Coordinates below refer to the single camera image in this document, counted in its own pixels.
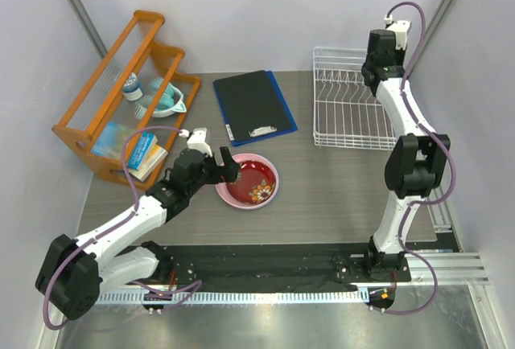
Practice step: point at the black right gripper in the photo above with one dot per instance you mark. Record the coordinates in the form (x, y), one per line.
(399, 54)

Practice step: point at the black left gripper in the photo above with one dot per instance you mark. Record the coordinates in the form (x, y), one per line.
(228, 174)

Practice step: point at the pink plate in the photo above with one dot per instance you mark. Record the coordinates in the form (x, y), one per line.
(223, 193)

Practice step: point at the red floral plate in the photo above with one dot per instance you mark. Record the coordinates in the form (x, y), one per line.
(255, 183)

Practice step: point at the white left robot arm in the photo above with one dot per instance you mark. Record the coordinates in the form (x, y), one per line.
(77, 271)

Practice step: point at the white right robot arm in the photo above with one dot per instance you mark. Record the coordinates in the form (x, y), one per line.
(415, 165)

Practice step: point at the orange wooden shelf rack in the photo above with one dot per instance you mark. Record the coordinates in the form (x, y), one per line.
(100, 101)

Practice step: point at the blue black clipboard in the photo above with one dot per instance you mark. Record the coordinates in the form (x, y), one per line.
(253, 107)

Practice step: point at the blue white book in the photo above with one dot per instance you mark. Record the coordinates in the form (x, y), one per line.
(145, 157)

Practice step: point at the white bowl with teal items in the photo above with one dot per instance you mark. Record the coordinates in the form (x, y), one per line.
(170, 103)

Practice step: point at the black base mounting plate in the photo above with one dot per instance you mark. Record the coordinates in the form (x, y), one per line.
(276, 268)

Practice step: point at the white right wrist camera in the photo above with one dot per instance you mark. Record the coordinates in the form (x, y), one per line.
(400, 28)

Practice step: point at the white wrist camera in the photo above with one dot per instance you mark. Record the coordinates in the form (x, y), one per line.
(400, 28)
(197, 140)

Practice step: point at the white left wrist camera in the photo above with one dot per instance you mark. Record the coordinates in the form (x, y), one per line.
(197, 140)

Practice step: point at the white wire dish rack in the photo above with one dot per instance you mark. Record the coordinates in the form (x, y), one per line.
(345, 112)

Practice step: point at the white slotted cable duct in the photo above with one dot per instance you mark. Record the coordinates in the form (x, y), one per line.
(137, 296)

